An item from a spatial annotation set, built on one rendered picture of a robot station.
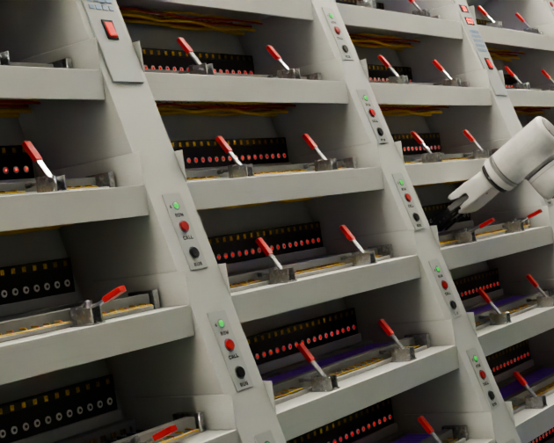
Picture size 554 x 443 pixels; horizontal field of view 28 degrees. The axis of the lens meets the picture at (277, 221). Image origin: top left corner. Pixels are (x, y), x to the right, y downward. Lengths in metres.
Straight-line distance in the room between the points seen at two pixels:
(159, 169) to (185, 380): 0.32
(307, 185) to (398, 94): 0.52
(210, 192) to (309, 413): 0.38
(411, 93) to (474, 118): 0.43
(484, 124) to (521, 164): 0.52
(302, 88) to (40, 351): 0.91
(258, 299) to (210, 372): 0.18
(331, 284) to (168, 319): 0.43
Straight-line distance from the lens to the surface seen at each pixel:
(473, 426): 2.19
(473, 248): 2.41
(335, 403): 1.80
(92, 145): 1.71
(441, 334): 2.18
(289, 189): 1.93
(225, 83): 1.92
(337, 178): 2.06
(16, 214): 1.46
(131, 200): 1.61
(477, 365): 2.22
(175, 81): 1.82
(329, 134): 2.27
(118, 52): 1.74
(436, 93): 2.60
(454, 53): 2.92
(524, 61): 3.60
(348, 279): 1.96
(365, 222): 2.24
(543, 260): 2.83
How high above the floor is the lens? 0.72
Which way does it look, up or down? 10 degrees up
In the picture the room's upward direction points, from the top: 22 degrees counter-clockwise
